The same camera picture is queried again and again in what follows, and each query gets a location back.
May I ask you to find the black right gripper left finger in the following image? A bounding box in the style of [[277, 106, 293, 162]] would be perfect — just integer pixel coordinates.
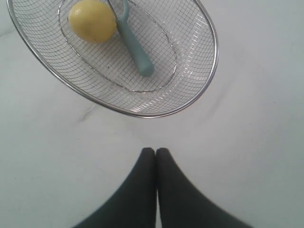
[[75, 148, 157, 228]]

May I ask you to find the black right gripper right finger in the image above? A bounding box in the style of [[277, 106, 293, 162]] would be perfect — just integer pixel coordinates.
[[156, 148, 251, 228]]

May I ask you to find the teal handled peeler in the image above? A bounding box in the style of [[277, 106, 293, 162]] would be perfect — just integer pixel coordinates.
[[107, 0, 154, 77]]

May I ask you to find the yellow lemon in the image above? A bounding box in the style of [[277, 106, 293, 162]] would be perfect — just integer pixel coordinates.
[[68, 0, 117, 43]]

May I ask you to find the oval metal wire basket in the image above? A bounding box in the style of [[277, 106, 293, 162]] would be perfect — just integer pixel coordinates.
[[7, 0, 219, 118]]

